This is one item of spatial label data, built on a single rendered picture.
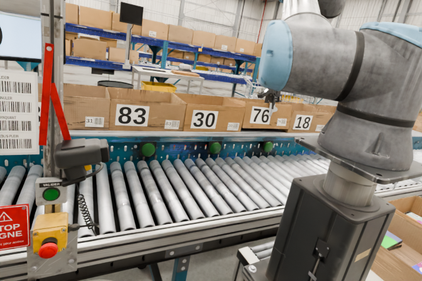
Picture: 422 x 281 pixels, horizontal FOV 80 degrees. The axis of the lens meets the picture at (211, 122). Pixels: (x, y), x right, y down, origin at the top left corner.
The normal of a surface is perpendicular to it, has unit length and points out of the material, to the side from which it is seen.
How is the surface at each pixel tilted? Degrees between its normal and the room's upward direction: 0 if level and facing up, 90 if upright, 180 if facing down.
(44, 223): 0
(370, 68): 86
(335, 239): 90
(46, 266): 90
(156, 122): 91
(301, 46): 68
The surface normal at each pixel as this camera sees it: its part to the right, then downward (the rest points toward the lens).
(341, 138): -0.77, -0.32
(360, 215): 0.17, -0.95
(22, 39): 0.71, 0.25
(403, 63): -0.26, 0.18
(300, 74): -0.23, 0.58
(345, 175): -0.74, 0.07
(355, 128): -0.65, -0.26
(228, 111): 0.43, 0.33
